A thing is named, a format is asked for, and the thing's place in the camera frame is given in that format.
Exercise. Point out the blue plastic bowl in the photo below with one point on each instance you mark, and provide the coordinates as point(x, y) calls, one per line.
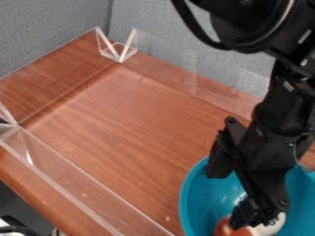
point(207, 199)

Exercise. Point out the red and white toy mushroom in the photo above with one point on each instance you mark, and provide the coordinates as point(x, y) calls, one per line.
point(224, 230)

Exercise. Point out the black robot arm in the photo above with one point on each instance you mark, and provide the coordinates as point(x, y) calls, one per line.
point(276, 27)

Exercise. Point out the clear acrylic barrier wall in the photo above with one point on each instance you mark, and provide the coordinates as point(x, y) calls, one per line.
point(100, 136)

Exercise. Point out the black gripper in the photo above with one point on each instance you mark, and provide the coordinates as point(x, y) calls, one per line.
point(260, 156)

